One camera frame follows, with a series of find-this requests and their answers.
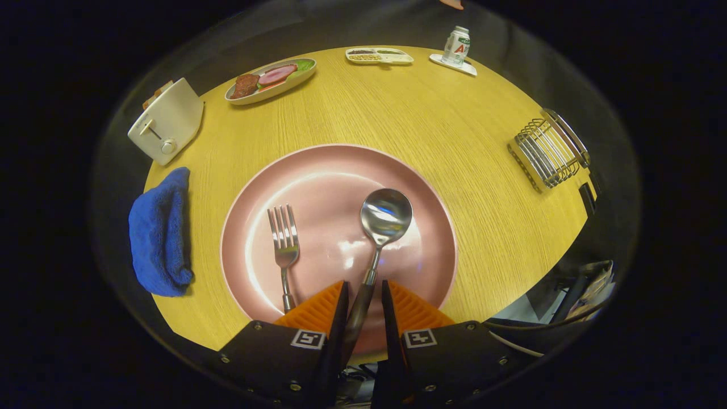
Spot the white bottle green label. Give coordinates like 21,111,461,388
441,26,471,68

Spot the pink round plate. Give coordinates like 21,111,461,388
220,144,458,356

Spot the white oval food plate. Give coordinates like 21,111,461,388
225,58,317,106

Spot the pink ham slice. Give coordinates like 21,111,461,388
258,64,298,86

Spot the metal fork wooden handle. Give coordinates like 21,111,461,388
268,204,300,314

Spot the brown toast slice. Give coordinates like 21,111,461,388
142,80,174,110

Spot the white divided condiment tray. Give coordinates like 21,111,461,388
345,47,415,65

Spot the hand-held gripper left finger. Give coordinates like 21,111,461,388
216,280,350,409

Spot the metal wire cutlery rack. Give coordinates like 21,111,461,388
507,108,591,193

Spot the metal spoon wooden handle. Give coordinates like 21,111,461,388
341,188,413,367

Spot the brown meat patty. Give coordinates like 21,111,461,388
230,73,260,99

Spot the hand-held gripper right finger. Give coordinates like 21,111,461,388
372,279,540,409

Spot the white square coaster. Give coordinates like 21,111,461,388
429,53,478,77

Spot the white toaster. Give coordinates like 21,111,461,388
127,78,204,166

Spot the blue towel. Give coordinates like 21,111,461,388
128,166,194,298

